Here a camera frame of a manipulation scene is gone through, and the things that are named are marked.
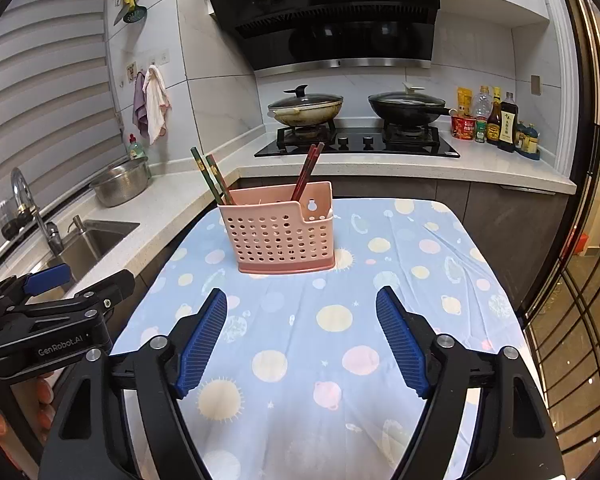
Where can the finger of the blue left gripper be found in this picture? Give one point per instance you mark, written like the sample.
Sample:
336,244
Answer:
48,279

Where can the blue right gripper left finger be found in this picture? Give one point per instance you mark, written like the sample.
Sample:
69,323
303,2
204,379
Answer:
194,338

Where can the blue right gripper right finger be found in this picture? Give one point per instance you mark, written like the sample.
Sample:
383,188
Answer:
410,358

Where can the green chopstick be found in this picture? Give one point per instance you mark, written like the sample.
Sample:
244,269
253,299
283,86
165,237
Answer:
215,170
206,175

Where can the bright red chopstick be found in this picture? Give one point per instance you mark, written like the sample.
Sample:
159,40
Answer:
320,148

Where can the chrome kitchen faucet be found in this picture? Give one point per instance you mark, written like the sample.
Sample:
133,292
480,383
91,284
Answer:
20,210

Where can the stainless steel sink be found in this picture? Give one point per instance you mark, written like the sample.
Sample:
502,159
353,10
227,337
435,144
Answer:
86,252

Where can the soap dispenser pump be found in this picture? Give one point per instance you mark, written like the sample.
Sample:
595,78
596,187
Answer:
76,226

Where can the pink perforated utensil holder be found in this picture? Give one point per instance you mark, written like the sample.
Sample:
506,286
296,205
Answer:
273,234

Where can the blue patterned tablecloth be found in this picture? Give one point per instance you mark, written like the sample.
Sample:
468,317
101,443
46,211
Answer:
302,383

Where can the green dish soap bottle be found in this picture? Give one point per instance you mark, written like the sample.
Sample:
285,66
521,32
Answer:
136,150

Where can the purple hanging cloth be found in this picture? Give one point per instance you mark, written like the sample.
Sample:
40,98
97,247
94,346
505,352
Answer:
139,112

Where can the white hanging towel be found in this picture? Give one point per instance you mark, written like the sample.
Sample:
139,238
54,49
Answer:
157,103

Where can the black gas stove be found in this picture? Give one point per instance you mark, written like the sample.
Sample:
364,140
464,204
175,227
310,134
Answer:
423,141

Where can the red seasoning tub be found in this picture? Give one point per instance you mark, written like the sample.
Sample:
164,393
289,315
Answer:
463,127

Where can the wok with glass lid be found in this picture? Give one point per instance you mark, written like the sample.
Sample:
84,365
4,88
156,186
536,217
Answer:
303,109

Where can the small green cap jar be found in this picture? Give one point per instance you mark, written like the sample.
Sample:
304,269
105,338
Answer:
480,129

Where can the black wok with lid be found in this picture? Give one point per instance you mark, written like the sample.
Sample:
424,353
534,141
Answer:
410,107

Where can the small dark jars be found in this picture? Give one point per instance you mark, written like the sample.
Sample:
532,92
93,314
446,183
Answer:
527,141

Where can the brown vinegar bottle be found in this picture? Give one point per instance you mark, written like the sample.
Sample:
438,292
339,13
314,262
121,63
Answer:
494,122

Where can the clear plastic bottle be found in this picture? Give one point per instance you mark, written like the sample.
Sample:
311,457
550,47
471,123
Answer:
482,105

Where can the yellow seasoning packet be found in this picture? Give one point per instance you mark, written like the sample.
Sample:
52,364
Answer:
464,101

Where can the dark soy sauce bottle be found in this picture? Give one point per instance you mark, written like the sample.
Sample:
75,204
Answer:
509,119

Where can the black range hood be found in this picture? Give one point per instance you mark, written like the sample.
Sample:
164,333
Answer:
285,36

